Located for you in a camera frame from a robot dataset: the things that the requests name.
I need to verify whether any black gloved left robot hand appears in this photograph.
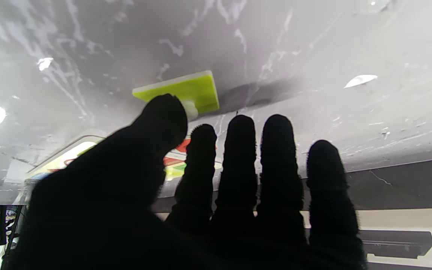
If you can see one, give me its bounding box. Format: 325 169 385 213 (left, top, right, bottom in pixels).
0 94 367 270

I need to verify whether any small white scrap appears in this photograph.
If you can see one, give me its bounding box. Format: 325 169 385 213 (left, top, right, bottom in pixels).
344 74 378 89

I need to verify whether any yellow trapezoid puzzle piece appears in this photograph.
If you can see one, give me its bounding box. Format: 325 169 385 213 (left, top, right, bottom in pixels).
132 70 219 121

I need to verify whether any yellow wooden shape puzzle board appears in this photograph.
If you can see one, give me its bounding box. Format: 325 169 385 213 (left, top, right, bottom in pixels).
26 134 224 181

